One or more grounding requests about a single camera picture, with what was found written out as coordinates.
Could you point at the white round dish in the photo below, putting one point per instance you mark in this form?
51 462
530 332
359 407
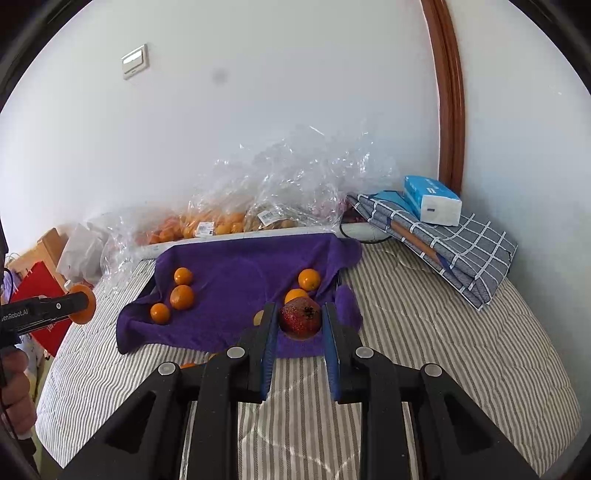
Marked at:
374 235

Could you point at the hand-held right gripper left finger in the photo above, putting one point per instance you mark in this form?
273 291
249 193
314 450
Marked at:
270 350

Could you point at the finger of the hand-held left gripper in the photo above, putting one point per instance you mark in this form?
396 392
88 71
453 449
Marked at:
64 305

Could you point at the striped quilted cover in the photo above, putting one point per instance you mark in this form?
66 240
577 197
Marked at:
461 369

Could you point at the brown paper bag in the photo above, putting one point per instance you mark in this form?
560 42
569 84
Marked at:
46 244

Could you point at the clear bag of brown fruits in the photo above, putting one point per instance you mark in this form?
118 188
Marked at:
277 221

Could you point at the blue and white tissue pack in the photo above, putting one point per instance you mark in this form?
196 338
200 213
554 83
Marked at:
438 207

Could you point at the white plastic bag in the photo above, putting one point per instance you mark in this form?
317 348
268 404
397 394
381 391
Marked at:
81 254

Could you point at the plastic bottle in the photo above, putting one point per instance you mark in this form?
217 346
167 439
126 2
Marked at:
69 286

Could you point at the blue flat packet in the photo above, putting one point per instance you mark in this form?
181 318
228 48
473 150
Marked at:
390 197

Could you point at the white light switch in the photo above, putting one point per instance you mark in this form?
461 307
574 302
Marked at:
135 61

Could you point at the folded blue checkered cloth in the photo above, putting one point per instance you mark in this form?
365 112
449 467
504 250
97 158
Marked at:
480 258

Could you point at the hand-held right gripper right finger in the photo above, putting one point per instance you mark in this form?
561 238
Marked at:
331 350

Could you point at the white long tube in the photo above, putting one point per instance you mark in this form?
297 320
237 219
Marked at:
157 251

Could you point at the red shopping bag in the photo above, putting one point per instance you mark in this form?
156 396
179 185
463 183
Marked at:
39 286

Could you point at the purple towel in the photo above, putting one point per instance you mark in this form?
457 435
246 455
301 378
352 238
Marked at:
240 277

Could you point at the red pomegranate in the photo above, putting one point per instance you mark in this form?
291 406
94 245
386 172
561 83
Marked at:
300 316

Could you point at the large orange with sticker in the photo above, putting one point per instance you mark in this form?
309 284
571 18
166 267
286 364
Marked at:
87 314

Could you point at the brown wooden door frame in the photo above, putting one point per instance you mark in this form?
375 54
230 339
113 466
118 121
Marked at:
450 115

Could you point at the crumpled clear plastic bag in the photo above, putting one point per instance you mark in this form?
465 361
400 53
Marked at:
120 249

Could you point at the lilac bag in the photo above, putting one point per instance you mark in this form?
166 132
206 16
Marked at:
9 288

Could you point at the person's left hand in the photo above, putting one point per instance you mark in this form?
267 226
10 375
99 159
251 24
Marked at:
18 397

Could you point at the clear bag of oranges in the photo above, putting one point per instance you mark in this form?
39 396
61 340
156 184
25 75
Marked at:
217 221

